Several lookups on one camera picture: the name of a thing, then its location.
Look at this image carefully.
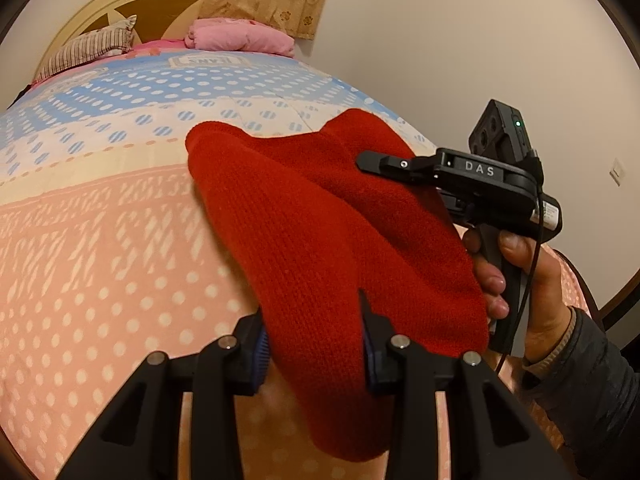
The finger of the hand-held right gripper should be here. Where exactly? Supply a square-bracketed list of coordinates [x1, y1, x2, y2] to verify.
[356, 150, 441, 186]

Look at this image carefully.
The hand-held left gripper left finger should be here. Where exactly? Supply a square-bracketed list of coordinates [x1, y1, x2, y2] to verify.
[57, 310, 271, 480]

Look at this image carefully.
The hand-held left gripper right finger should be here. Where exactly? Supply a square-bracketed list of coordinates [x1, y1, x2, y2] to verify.
[357, 288, 573, 480]

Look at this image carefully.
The red knit garment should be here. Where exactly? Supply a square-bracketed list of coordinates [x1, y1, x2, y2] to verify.
[185, 108, 491, 463]

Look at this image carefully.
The person's right forearm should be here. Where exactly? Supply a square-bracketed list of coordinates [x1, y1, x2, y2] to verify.
[520, 305, 640, 480]

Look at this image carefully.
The person's right hand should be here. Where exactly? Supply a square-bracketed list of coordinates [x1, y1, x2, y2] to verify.
[462, 230, 573, 363]

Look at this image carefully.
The polka dot bed blanket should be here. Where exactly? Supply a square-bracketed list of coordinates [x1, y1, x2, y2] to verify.
[0, 52, 596, 480]

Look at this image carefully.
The pink folded quilt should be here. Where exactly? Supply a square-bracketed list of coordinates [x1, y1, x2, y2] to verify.
[184, 17, 296, 58]

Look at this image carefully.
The striped frilled pillow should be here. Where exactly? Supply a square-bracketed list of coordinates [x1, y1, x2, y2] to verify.
[32, 14, 138, 83]

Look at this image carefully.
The cream wooden headboard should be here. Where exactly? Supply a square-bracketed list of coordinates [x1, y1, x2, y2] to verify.
[32, 0, 216, 83]

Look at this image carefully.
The dark cloth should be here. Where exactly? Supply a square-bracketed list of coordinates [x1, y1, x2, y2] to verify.
[9, 84, 35, 108]

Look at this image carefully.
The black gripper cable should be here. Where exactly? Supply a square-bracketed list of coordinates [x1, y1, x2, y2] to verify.
[492, 150, 547, 373]

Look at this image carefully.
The dark furniture frame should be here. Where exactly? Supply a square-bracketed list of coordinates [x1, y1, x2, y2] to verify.
[552, 250, 640, 333]

